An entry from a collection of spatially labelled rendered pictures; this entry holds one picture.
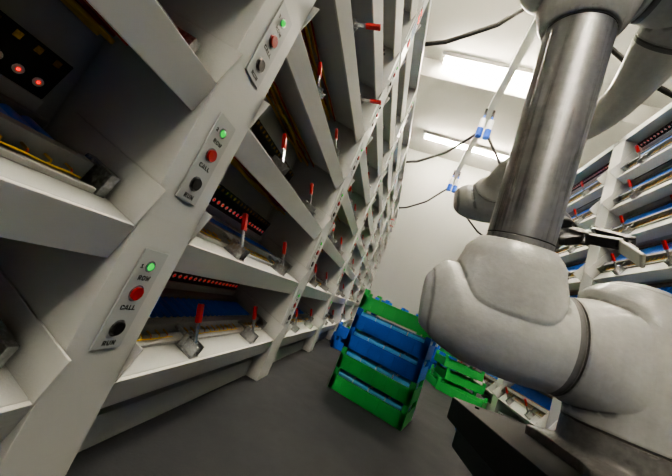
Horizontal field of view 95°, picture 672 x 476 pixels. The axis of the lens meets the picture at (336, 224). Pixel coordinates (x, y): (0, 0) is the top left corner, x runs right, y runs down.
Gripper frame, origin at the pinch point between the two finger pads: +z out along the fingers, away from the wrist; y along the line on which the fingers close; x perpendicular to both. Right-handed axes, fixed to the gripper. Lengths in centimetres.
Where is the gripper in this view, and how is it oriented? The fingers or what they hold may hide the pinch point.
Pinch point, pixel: (599, 263)
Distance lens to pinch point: 83.4
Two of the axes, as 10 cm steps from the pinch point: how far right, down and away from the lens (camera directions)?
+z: -2.0, 3.6, -9.1
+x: -2.5, -9.2, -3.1
